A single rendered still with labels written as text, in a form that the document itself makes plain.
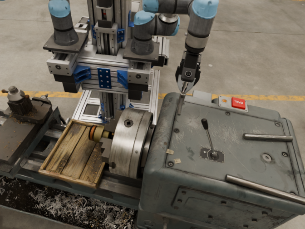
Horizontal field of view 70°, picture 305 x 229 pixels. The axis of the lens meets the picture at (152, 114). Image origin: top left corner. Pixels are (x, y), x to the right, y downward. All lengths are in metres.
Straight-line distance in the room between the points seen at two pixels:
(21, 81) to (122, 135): 2.53
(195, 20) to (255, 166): 0.55
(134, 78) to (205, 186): 0.83
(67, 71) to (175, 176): 0.99
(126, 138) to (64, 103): 1.98
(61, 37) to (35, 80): 1.77
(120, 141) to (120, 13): 0.92
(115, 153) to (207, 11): 0.61
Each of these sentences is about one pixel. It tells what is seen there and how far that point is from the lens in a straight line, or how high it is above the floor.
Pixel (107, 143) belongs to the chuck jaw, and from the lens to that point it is 1.01.
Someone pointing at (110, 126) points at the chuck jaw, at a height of 1.14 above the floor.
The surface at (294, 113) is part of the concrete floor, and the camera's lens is 3.40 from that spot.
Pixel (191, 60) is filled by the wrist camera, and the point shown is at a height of 1.52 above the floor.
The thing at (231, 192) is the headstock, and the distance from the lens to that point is 0.83.
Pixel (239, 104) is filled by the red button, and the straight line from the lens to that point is 1.07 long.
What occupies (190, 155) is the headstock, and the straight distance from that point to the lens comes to 0.83.
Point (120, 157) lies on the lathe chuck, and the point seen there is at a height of 1.16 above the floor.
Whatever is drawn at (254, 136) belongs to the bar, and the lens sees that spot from 0.96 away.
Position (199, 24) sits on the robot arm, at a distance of 0.74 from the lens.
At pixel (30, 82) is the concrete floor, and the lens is 3.22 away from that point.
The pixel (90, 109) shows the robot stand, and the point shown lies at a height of 0.21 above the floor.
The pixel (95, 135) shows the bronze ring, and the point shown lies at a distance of 1.04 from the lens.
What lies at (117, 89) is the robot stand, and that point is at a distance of 1.64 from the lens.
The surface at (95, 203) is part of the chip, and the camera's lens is 1.48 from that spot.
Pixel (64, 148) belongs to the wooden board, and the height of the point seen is 0.89.
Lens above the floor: 1.94
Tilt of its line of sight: 48 degrees down
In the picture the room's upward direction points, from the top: 8 degrees clockwise
